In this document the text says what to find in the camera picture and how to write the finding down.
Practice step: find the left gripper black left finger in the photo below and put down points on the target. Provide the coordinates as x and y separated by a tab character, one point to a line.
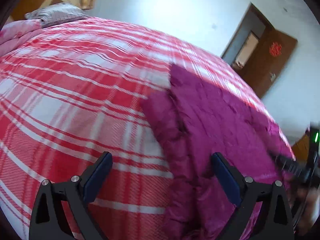
48	219

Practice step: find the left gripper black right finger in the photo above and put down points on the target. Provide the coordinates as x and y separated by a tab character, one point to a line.
245	193

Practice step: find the magenta down jacket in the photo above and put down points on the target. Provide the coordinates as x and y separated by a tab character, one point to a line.
192	120

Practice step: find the wooden cabinet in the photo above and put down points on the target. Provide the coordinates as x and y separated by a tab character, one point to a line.
301	149

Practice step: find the brown wooden door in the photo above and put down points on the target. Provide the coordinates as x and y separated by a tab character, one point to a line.
256	72

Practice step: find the red paper door decoration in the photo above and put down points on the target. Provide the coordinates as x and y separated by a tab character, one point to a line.
275	49

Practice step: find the red white plaid bedspread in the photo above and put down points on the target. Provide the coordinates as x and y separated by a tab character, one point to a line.
75	91

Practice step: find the pink floral quilt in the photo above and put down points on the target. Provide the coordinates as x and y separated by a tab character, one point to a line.
17	33

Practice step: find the striped pillow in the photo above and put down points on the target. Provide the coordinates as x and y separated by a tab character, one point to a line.
56	14

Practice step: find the silver door handle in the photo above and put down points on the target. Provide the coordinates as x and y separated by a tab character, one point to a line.
272	76

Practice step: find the dark door frame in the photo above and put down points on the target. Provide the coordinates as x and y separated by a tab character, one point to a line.
246	38

